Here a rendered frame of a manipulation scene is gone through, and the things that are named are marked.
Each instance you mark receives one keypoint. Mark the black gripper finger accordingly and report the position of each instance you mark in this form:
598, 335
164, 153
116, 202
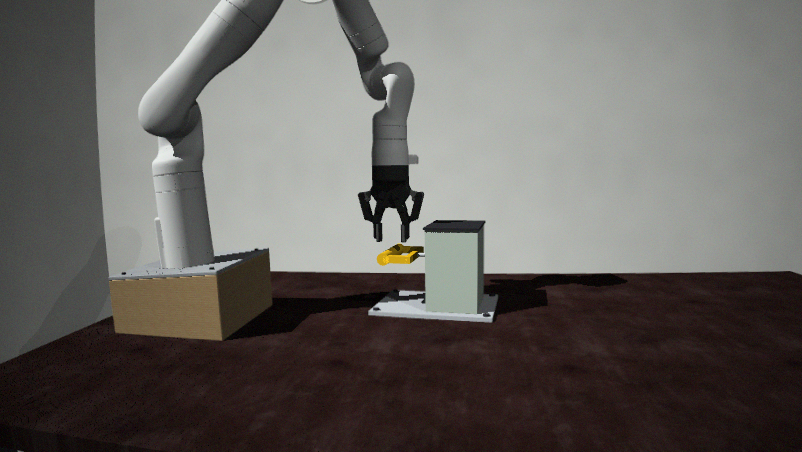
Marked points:
417, 198
364, 198

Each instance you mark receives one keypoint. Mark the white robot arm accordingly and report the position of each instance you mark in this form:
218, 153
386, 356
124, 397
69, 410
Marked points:
169, 109

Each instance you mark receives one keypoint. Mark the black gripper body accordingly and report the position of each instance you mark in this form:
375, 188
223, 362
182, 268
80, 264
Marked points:
398, 180

